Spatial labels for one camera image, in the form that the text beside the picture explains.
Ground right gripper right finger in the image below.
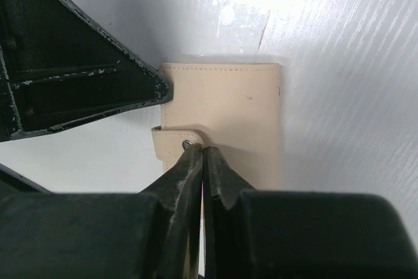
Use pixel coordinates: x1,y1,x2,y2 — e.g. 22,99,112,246
202,147,260,278

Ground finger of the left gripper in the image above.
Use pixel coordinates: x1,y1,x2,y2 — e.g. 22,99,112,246
1,0,173,142

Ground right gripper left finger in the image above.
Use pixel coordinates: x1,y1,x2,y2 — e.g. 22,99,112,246
110,144,203,279

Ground beige card holder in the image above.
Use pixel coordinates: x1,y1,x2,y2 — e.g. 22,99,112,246
150,61,282,279

